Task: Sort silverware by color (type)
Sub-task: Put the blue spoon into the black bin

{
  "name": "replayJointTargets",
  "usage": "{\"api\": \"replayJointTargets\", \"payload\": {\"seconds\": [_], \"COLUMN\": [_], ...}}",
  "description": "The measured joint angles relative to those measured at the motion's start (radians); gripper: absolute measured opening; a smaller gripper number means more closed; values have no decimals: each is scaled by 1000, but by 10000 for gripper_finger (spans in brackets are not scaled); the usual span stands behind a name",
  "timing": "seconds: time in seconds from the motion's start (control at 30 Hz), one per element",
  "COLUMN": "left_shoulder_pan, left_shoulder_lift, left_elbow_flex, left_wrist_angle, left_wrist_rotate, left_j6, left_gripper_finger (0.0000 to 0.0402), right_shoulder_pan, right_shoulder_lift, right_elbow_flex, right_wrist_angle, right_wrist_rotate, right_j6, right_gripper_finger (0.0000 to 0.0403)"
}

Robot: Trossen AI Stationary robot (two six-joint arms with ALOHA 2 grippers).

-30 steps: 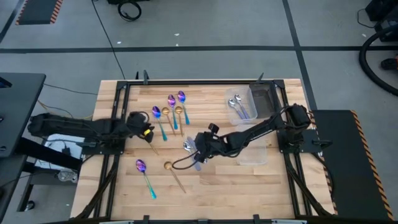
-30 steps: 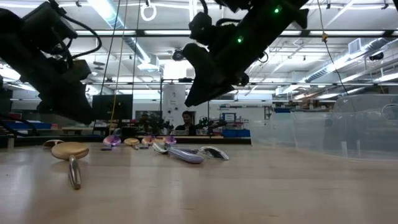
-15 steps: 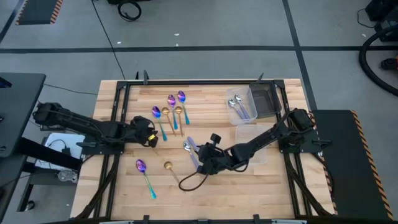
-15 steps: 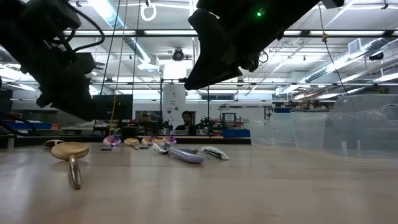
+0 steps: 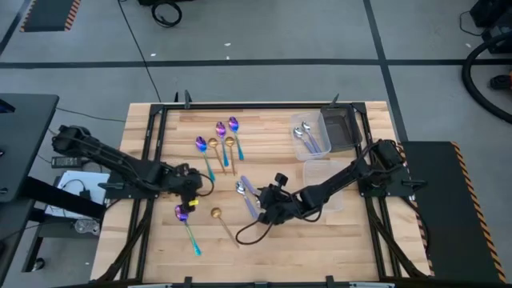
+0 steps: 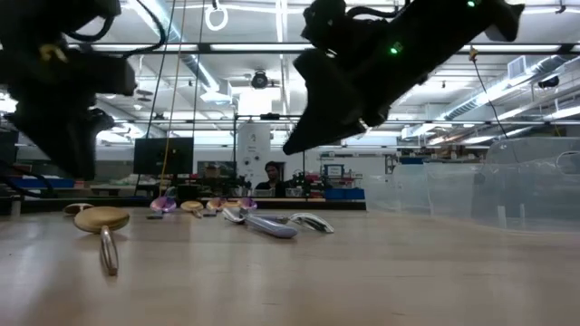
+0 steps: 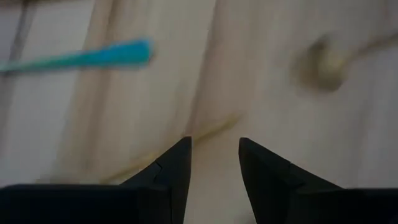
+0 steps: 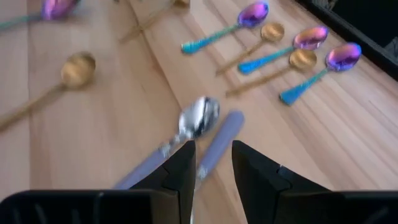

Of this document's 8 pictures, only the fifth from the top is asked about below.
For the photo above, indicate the red and black device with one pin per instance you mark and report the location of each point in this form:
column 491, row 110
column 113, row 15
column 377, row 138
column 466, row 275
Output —
column 500, row 82

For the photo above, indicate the black caster wheel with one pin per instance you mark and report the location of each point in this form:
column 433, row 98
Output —
column 38, row 265

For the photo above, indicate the black side desk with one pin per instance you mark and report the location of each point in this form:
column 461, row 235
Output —
column 24, row 140

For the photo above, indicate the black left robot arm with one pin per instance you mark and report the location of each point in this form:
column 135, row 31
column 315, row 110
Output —
column 120, row 164

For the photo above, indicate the iridescent rainbow spoon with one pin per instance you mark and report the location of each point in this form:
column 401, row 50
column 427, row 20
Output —
column 201, row 144
column 233, row 124
column 181, row 215
column 221, row 130

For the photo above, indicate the black metal table frame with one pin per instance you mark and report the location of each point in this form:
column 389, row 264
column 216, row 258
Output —
column 260, row 106

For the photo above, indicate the clear plastic object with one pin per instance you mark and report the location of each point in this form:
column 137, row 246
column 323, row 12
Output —
column 86, row 226

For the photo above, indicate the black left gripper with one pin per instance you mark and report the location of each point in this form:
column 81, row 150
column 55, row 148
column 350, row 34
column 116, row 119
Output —
column 186, row 178

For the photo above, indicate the gold spoon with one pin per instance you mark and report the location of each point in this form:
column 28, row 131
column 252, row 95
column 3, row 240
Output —
column 216, row 213
column 229, row 141
column 213, row 142

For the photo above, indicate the clear plastic container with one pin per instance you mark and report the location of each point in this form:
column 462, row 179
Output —
column 298, row 118
column 320, row 170

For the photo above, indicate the white paper pad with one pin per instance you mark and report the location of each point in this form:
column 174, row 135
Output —
column 76, row 176

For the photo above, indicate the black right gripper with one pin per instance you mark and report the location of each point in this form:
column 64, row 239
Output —
column 282, row 206

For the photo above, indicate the dark grey plastic container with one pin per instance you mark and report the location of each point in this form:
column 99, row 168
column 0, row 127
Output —
column 340, row 128

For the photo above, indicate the black mat orange hazard stripes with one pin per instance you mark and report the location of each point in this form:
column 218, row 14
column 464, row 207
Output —
column 48, row 16
column 448, row 224

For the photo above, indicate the black equipment box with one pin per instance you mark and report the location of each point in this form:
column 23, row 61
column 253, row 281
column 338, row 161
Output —
column 492, row 12

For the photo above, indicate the black frame clamp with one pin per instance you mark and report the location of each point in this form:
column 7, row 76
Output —
column 334, row 101
column 186, row 100

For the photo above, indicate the black diagonal stand beam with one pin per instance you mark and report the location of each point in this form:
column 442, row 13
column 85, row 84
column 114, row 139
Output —
column 60, row 198

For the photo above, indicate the black power adapter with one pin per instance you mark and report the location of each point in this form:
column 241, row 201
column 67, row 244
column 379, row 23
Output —
column 66, row 162

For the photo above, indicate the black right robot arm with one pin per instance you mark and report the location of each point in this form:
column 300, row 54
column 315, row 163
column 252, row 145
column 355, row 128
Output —
column 340, row 180

